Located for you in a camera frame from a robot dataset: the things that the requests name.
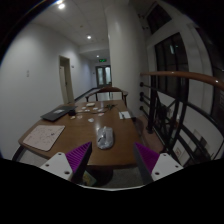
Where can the green exit sign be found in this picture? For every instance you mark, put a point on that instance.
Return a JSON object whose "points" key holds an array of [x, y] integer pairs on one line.
{"points": [[102, 60]]}

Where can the wooden armchair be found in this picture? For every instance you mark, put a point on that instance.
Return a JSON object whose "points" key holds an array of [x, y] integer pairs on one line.
{"points": [[106, 89]]}

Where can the glass double door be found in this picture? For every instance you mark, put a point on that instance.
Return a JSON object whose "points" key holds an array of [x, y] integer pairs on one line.
{"points": [[100, 76]]}

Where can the round ceiling lights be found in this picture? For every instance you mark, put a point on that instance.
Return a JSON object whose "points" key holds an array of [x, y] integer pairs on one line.
{"points": [[61, 6]]}

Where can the wooden-topped black metal railing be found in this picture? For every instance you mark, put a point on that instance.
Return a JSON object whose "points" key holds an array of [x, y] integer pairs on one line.
{"points": [[180, 75]]}

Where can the white notepad with pen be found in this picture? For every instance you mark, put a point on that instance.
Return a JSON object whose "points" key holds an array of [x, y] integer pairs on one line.
{"points": [[125, 115]]}

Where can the dark framed window wall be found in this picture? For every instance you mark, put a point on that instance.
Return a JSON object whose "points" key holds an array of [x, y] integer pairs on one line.
{"points": [[166, 63]]}

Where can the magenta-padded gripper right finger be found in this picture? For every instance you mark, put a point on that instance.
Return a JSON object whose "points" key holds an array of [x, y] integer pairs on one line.
{"points": [[165, 165]]}

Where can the small black charger block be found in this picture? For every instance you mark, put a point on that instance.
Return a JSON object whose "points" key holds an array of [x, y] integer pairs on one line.
{"points": [[72, 113]]}

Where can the black closed laptop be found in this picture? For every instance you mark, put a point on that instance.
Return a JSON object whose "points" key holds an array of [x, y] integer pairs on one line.
{"points": [[58, 113]]}

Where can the small white paper card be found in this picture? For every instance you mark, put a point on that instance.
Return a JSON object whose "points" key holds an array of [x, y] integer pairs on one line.
{"points": [[95, 108], [72, 117], [79, 116], [101, 114], [91, 120]]}

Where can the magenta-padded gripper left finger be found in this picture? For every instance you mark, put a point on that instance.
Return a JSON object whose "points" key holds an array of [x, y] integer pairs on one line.
{"points": [[58, 165]]}

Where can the open side doorway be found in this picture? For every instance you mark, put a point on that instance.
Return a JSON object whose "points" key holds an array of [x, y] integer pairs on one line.
{"points": [[63, 83]]}

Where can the white marble-print mouse pad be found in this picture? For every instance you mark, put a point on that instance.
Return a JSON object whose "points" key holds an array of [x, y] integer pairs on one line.
{"points": [[43, 136]]}

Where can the rectangular white paper card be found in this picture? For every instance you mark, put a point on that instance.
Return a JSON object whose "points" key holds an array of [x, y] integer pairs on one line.
{"points": [[90, 104]]}

